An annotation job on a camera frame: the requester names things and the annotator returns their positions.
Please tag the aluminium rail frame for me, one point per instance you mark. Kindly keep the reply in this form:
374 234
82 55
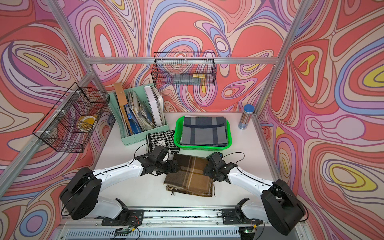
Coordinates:
194 223

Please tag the black wire basket back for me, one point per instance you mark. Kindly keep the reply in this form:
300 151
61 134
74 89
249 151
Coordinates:
184 69

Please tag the blue folder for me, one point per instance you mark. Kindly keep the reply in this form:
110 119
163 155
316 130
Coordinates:
134 124

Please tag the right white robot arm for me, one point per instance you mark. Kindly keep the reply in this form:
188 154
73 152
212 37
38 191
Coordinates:
281 208

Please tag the green plastic basket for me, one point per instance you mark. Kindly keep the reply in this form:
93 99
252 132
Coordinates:
177 138

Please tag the grey navy plaid scarf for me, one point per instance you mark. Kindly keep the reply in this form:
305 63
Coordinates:
204 131

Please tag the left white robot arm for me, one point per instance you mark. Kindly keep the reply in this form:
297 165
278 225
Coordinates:
81 196

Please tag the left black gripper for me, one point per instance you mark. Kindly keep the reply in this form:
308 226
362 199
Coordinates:
170 169

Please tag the black wire basket left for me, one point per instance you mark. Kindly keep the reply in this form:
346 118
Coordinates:
72 120

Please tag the black wire basket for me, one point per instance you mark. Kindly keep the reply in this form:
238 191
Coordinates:
72 120
184 69

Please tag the brown plaid scarf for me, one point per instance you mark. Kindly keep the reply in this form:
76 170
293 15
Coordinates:
190 179

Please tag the clear tube blue cap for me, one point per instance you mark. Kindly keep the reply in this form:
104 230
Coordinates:
246 116

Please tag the black white houndstooth scarf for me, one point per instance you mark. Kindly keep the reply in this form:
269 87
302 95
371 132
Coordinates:
164 138

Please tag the mint green file organizer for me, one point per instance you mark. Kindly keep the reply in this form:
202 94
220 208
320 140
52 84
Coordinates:
138 111

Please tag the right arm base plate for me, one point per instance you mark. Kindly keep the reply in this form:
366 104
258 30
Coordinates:
237 217

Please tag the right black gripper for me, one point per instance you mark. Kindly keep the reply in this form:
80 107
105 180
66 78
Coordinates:
207 171

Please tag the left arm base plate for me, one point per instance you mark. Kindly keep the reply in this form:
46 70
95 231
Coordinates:
125 218

